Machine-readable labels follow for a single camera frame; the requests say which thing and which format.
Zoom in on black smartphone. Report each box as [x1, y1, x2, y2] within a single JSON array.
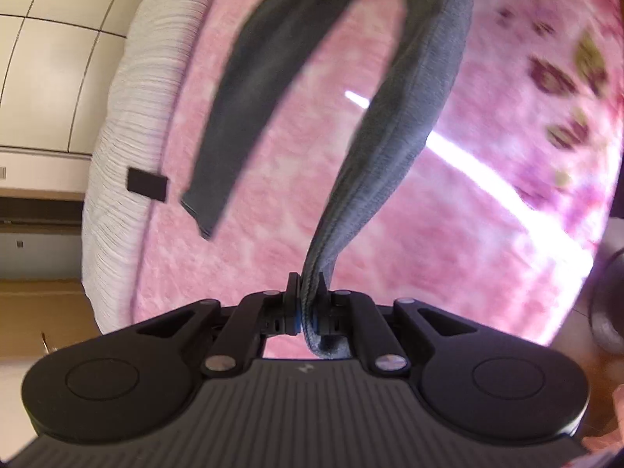
[[126, 168, 168, 203]]

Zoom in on pink rose blanket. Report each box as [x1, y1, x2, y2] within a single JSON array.
[[132, 0, 623, 344]]

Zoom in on dark grey jeans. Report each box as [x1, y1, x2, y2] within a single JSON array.
[[180, 0, 479, 360]]

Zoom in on white wardrobe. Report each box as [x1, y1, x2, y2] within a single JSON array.
[[1, 0, 142, 155]]

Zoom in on striped white rolled quilt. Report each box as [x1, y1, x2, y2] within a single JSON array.
[[82, 0, 211, 333]]

